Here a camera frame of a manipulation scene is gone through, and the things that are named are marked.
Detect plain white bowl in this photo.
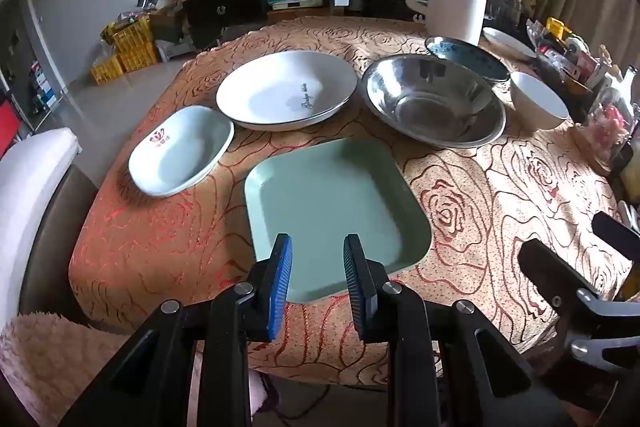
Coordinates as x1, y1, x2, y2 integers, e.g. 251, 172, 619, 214
509, 72, 571, 131

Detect glass jar wooden lid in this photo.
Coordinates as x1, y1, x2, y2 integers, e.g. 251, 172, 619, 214
582, 87, 638, 172

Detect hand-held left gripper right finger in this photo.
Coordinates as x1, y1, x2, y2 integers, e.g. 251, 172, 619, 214
342, 233, 576, 427

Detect yellow plastic crate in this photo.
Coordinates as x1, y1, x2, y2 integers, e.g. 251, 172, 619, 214
90, 56, 126, 85
111, 16, 153, 45
117, 41, 161, 72

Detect red box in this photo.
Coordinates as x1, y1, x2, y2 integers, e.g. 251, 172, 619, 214
0, 99, 16, 158

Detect large white round plate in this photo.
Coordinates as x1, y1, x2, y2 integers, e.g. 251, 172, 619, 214
215, 50, 359, 131

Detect group of clear glasses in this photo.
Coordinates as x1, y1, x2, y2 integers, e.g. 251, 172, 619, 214
487, 0, 523, 28

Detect large stainless steel bowl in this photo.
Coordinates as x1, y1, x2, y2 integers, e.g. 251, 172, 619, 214
361, 54, 507, 150

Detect small white plate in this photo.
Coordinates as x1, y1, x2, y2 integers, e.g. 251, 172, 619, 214
481, 27, 538, 62

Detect blue patterned bowl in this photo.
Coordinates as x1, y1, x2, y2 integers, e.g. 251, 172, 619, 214
424, 35, 512, 88

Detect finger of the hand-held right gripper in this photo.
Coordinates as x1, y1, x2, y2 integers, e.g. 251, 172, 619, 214
591, 211, 640, 255
517, 238, 640, 373

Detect storage shelf with boxes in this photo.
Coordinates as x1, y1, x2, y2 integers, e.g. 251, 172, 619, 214
27, 57, 66, 108

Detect fluffy pink robe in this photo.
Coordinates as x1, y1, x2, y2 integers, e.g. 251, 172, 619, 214
0, 314, 128, 427

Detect black cabinet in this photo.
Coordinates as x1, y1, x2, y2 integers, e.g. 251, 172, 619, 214
181, 0, 431, 50

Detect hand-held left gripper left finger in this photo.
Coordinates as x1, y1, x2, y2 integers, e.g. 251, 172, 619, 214
60, 233, 296, 427

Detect brown chair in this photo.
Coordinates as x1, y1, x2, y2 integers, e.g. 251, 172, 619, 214
19, 164, 131, 338

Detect green square plate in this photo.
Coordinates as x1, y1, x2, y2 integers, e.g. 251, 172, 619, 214
244, 138, 433, 305

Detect stack of books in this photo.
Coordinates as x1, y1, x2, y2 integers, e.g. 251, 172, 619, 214
267, 0, 326, 10

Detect rose patterned tablecloth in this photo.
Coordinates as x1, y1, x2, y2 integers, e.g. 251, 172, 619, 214
67, 14, 633, 388

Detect yellow box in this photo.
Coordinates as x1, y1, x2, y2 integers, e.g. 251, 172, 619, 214
545, 17, 573, 40

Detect white oval dish red logo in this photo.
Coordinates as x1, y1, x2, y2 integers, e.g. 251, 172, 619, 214
127, 105, 236, 198

